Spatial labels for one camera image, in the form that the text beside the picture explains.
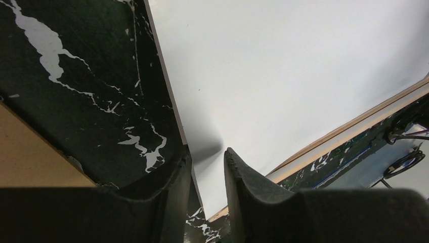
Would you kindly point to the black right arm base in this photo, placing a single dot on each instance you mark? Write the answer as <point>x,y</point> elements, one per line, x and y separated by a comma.
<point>416,114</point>

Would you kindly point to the brown cardboard backing board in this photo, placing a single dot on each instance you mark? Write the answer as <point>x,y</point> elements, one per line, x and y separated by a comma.
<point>28,160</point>

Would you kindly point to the white-backed printed photo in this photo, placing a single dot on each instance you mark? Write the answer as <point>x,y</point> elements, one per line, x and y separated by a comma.
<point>285,84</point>

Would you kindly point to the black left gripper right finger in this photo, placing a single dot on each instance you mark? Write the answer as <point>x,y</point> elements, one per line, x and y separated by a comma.
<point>262,211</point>

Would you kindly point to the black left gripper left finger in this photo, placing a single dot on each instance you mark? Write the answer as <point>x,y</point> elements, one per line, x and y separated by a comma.
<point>152,209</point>

